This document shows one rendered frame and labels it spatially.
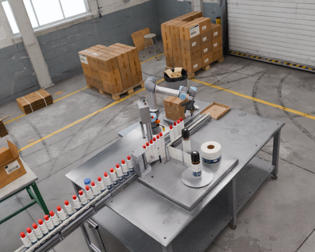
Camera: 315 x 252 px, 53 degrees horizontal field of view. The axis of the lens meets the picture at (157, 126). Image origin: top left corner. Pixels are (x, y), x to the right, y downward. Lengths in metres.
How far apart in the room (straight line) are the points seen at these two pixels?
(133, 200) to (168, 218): 0.42
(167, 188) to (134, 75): 4.21
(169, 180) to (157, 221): 0.46
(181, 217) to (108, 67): 4.24
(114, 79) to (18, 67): 2.56
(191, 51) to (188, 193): 4.46
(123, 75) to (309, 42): 3.76
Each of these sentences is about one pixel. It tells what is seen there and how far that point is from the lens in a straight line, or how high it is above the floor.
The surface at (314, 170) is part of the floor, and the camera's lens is 4.63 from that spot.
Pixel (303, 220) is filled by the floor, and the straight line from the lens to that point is 4.00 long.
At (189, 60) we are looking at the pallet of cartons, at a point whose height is 0.44.
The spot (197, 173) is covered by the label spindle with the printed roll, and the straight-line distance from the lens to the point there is 3.04.
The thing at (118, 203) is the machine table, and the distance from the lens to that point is 3.09.
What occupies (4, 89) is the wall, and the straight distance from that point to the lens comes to 8.19.
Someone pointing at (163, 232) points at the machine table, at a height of 0.83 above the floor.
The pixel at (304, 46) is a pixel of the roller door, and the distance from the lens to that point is 7.13.
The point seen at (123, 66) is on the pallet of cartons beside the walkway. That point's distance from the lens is 6.69.
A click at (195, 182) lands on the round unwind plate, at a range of 3.04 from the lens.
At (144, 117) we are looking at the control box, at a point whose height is 1.37.
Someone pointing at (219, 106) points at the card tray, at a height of 0.83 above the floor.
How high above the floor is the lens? 2.97
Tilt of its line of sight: 32 degrees down
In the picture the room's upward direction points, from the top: 10 degrees counter-clockwise
